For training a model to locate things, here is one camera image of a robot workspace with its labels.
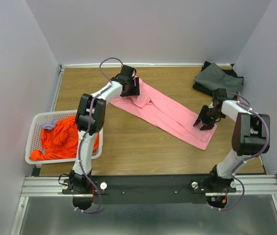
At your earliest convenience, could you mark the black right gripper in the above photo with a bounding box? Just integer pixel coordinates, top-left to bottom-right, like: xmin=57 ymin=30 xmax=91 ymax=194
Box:
xmin=193 ymin=106 xmax=224 ymax=132

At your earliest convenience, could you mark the pink t shirt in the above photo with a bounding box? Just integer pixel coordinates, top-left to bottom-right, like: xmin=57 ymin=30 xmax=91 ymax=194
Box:
xmin=110 ymin=79 xmax=217 ymax=151

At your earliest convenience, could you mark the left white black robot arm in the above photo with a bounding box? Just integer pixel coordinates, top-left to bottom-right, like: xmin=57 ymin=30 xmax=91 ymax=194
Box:
xmin=69 ymin=65 xmax=140 ymax=193

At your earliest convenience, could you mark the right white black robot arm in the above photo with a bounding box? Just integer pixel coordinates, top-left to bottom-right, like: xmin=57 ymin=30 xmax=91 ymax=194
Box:
xmin=191 ymin=88 xmax=270 ymax=192

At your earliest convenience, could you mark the folded grey t shirt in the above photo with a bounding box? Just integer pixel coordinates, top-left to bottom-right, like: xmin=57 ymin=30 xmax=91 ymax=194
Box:
xmin=194 ymin=63 xmax=244 ymax=98

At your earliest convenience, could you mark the orange t shirt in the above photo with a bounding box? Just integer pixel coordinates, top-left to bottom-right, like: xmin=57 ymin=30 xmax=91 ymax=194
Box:
xmin=29 ymin=116 xmax=100 ymax=161

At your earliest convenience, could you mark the purple cloth in basket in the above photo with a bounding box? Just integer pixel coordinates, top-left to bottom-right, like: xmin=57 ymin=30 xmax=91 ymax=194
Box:
xmin=40 ymin=120 xmax=58 ymax=130

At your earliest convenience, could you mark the white plastic laundry basket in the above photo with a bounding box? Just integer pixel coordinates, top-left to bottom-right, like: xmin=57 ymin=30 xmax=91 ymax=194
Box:
xmin=25 ymin=110 xmax=104 ymax=165

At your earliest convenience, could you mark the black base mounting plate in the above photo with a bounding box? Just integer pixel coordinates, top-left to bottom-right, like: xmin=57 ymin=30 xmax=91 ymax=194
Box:
xmin=58 ymin=174 xmax=236 ymax=210

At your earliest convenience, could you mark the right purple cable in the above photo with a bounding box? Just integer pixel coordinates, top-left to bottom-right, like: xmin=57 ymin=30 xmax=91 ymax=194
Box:
xmin=210 ymin=92 xmax=270 ymax=212

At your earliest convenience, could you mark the aluminium table edge rail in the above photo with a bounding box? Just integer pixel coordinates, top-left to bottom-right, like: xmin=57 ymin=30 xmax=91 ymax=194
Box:
xmin=50 ymin=62 xmax=236 ymax=113

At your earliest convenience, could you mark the front aluminium frame rail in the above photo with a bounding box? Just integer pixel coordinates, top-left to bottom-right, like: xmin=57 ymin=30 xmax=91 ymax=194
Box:
xmin=21 ymin=175 xmax=277 ymax=197

